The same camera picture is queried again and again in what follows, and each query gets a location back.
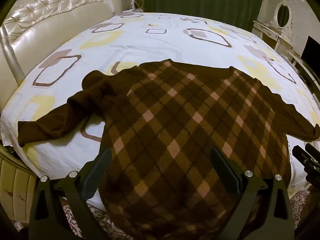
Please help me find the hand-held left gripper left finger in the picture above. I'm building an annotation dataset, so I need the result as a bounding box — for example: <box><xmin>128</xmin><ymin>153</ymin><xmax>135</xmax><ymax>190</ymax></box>
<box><xmin>29</xmin><ymin>148</ymin><xmax>113</xmax><ymax>240</ymax></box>

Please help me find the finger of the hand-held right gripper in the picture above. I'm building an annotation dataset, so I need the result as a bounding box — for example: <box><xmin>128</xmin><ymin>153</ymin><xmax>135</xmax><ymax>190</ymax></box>
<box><xmin>292</xmin><ymin>145</ymin><xmax>320</xmax><ymax>174</ymax></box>
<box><xmin>305</xmin><ymin>142</ymin><xmax>320</xmax><ymax>154</ymax></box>

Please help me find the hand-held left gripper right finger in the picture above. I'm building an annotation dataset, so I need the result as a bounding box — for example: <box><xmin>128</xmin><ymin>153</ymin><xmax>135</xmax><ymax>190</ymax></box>
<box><xmin>210</xmin><ymin>147</ymin><xmax>294</xmax><ymax>240</ymax></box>

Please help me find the brown plaid sweater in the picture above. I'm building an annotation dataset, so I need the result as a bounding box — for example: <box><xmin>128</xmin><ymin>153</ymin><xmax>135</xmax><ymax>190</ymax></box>
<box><xmin>17</xmin><ymin>59</ymin><xmax>320</xmax><ymax>240</ymax></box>

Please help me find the cream nightstand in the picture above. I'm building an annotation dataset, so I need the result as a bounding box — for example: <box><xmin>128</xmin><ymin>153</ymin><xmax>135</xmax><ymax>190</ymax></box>
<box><xmin>0</xmin><ymin>145</ymin><xmax>38</xmax><ymax>223</ymax></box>

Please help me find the black television screen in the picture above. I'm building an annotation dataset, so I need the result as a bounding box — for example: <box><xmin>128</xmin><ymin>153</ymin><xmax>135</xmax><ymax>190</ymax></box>
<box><xmin>300</xmin><ymin>35</ymin><xmax>320</xmax><ymax>67</ymax></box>

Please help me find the white dressing table with mirror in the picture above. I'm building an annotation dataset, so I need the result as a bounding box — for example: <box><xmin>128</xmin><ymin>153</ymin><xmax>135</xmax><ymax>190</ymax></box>
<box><xmin>251</xmin><ymin>0</ymin><xmax>300</xmax><ymax>55</ymax></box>

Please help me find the white patterned bedsheet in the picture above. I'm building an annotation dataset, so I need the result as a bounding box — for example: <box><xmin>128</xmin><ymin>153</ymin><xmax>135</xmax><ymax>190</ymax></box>
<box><xmin>0</xmin><ymin>12</ymin><xmax>320</xmax><ymax>205</ymax></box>

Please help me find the cream tufted leather headboard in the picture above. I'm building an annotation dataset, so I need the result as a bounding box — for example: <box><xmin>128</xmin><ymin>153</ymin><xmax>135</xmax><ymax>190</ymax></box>
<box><xmin>0</xmin><ymin>0</ymin><xmax>123</xmax><ymax>100</ymax></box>

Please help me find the white desk fan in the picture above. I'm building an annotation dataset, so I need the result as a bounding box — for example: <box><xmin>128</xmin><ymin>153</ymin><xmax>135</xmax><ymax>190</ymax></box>
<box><xmin>130</xmin><ymin>0</ymin><xmax>144</xmax><ymax>13</ymax></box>

